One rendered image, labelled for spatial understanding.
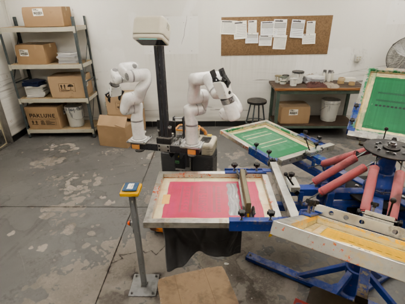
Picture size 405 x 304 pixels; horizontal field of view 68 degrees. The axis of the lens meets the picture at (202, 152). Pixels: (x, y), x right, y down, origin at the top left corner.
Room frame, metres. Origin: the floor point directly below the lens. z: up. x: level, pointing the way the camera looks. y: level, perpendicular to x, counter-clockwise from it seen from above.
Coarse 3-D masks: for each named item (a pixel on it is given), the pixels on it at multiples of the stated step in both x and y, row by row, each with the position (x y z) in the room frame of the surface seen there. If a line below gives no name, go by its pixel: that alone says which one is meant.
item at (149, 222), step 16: (160, 176) 1.84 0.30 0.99; (176, 176) 1.88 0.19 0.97; (192, 176) 1.87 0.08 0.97; (208, 176) 1.87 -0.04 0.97; (224, 176) 1.87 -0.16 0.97; (256, 176) 1.86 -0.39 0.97; (272, 192) 1.61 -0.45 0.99; (272, 208) 1.45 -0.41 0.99; (144, 224) 1.34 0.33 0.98; (160, 224) 1.33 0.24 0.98; (176, 224) 1.33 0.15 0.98; (192, 224) 1.33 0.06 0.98; (208, 224) 1.32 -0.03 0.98; (224, 224) 1.32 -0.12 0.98
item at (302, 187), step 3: (300, 186) 1.60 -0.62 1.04; (303, 186) 1.60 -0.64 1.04; (306, 186) 1.60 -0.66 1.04; (309, 186) 1.60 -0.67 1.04; (312, 186) 1.60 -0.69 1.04; (300, 189) 1.57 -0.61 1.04; (303, 189) 1.57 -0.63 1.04; (306, 189) 1.57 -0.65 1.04; (309, 189) 1.57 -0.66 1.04; (312, 189) 1.57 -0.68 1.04; (315, 189) 1.57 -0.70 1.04; (291, 192) 1.57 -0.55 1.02; (306, 192) 1.57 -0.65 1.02; (309, 192) 1.57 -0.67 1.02; (312, 192) 1.57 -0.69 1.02; (315, 192) 1.57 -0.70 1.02; (291, 195) 1.57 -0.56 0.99; (294, 195) 1.57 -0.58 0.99; (297, 195) 1.57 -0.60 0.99; (303, 195) 1.57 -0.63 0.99; (306, 195) 1.57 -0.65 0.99; (309, 195) 1.57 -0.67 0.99; (312, 195) 1.57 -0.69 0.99
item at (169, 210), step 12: (168, 204) 1.55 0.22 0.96; (240, 204) 1.54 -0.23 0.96; (252, 204) 1.54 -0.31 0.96; (168, 216) 1.43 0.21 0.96; (180, 216) 1.43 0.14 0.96; (192, 216) 1.43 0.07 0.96; (204, 216) 1.43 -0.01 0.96; (216, 216) 1.43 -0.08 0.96; (228, 216) 1.43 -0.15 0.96; (264, 216) 1.42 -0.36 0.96
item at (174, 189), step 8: (176, 184) 1.79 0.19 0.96; (184, 184) 1.79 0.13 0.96; (192, 184) 1.79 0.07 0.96; (200, 184) 1.79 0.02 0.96; (208, 184) 1.78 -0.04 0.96; (216, 184) 1.78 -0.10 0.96; (224, 184) 1.78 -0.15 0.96; (248, 184) 1.78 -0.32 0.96; (168, 192) 1.69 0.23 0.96; (176, 192) 1.68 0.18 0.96; (224, 192) 1.68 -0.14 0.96; (256, 192) 1.67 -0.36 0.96
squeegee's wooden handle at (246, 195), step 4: (240, 172) 1.77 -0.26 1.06; (244, 172) 1.76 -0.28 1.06; (240, 176) 1.74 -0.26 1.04; (244, 176) 1.71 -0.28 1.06; (240, 180) 1.73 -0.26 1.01; (244, 180) 1.65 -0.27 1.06; (244, 184) 1.61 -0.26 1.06; (244, 188) 1.56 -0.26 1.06; (244, 192) 1.52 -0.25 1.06; (248, 192) 1.51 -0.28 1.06; (244, 196) 1.50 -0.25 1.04; (248, 196) 1.48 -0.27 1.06; (244, 200) 1.49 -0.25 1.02; (248, 200) 1.43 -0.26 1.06; (248, 204) 1.41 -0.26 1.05; (248, 208) 1.41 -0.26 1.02; (248, 212) 1.41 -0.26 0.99
